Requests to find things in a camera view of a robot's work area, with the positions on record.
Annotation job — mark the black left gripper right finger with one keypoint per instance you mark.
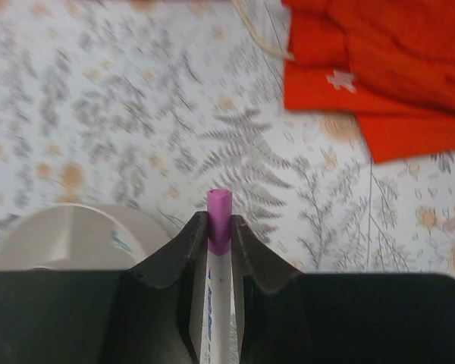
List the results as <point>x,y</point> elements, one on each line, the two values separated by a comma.
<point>267,301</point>

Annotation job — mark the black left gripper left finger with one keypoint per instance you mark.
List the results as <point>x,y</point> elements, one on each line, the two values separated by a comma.
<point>167,302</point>

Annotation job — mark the white marker purple cap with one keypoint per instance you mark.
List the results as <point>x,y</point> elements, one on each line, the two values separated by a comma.
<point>219,318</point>

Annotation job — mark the white round desk organizer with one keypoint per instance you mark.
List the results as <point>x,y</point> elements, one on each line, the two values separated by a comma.
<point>71,236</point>

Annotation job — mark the orange folded shorts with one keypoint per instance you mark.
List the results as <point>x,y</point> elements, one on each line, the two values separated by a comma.
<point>391,64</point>

